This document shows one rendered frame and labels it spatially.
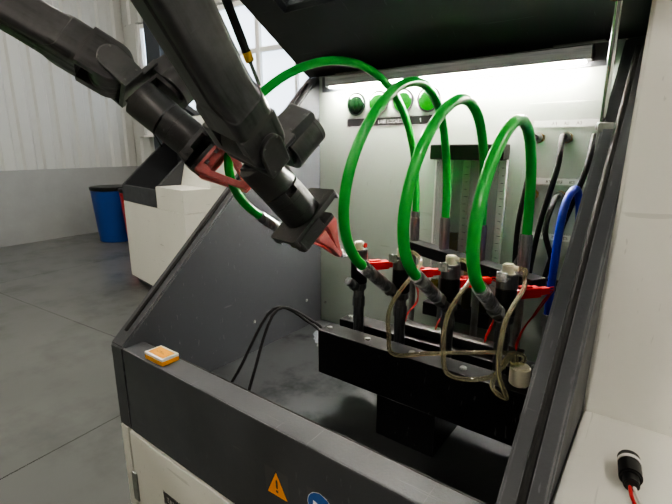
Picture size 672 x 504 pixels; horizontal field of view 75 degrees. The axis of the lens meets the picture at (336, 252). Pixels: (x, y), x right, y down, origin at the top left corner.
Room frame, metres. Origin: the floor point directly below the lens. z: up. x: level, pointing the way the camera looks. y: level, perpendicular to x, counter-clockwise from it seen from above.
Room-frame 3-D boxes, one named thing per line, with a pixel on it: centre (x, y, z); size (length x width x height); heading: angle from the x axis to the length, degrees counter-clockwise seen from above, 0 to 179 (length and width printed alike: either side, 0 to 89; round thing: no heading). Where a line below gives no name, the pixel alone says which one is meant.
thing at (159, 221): (3.92, 1.37, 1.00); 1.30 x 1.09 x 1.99; 44
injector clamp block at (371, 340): (0.63, -0.13, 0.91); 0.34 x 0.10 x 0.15; 53
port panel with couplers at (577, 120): (0.77, -0.39, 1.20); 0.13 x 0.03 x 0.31; 53
